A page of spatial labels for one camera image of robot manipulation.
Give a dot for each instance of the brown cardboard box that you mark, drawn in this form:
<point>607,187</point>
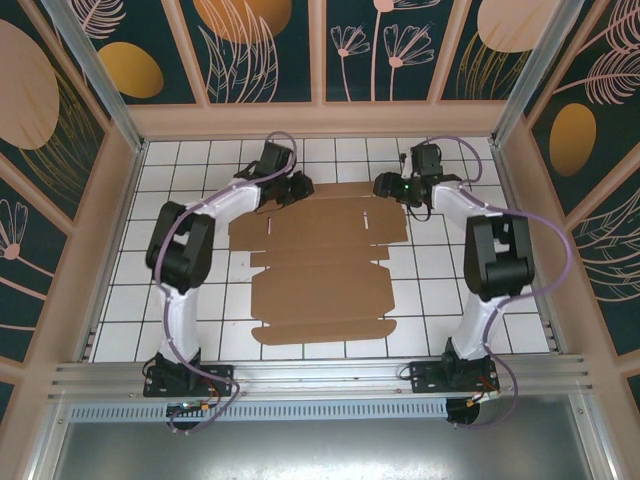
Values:
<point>325,290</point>

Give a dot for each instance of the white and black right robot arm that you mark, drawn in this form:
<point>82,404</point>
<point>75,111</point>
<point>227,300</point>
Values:
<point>500,255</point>

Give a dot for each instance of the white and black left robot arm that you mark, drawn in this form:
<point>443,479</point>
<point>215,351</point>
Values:
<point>182,250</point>

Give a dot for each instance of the yellow power connector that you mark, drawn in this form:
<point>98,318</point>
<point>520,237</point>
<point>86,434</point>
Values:
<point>205,409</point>
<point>473,401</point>

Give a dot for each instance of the grey metal sheet panel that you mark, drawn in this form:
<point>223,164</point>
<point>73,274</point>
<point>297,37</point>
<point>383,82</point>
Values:
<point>320,450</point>

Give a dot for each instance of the thin aluminium side rail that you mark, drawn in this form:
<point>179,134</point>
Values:
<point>113,252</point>
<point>511,200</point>

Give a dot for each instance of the aluminium frame post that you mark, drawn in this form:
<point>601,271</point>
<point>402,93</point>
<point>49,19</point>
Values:
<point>106,85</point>
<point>531,75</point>

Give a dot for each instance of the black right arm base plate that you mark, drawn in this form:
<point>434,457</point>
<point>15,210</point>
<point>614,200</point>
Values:
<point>425,375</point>

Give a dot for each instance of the aluminium mounting rail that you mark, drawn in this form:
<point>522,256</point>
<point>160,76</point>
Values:
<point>320,375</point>

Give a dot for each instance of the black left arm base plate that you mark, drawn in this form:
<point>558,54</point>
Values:
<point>220,372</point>

